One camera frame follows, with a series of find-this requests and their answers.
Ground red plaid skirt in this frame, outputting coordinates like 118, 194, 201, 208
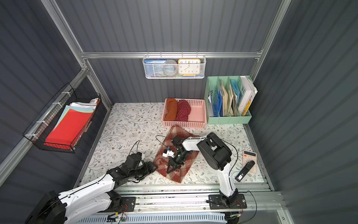
152, 125, 201, 184

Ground rust orange skirt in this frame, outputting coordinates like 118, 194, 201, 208
164, 98, 178, 121

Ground dark red polka-dot skirt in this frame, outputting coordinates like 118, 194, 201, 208
175, 99, 191, 122

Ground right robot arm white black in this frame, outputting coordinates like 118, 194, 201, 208
167, 133, 238, 205

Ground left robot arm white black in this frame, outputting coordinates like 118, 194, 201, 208
25, 152, 158, 224

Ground grey tape roll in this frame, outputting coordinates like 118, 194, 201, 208
162, 59, 178, 77

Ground pink plastic basket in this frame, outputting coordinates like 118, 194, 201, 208
161, 98, 207, 128

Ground blue folders in organizer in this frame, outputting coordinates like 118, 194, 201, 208
212, 88, 223, 117

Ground small orange white card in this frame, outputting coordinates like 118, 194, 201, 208
242, 150, 257, 174

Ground mint green file organizer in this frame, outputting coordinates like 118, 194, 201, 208
204, 76, 252, 125

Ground red paper stack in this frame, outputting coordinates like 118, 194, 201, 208
45, 109, 92, 149

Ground white book in organizer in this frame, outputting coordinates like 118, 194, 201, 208
238, 76, 258, 116

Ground yellow alarm clock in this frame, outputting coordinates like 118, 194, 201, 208
178, 58, 201, 76

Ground blue box in basket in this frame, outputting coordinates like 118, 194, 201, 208
143, 59, 167, 79

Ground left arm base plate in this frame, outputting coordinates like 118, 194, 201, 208
104, 197, 136, 213

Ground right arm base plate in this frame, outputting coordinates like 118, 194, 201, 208
206, 194, 247, 210

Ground black wire side basket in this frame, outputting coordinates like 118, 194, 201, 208
23, 85, 101, 153

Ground white wire wall basket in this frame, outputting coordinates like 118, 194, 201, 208
142, 54, 207, 79

